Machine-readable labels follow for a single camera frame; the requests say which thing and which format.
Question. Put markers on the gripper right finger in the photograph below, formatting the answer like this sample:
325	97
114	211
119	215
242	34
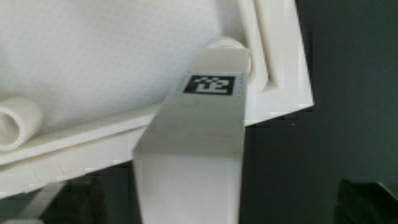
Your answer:
366	204

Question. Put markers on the white desk top tray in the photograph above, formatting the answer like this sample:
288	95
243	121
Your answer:
94	54

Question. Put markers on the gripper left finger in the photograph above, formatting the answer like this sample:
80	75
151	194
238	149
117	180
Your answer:
66	203

